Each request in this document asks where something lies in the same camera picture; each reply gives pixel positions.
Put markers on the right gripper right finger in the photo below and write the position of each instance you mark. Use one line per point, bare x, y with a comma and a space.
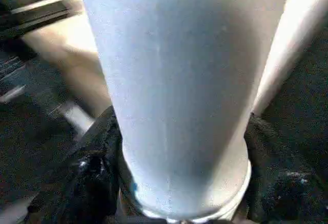
282, 183

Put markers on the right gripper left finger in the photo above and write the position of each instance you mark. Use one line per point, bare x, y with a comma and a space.
94, 172

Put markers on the black plastic mat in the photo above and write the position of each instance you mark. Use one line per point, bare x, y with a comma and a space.
307, 101

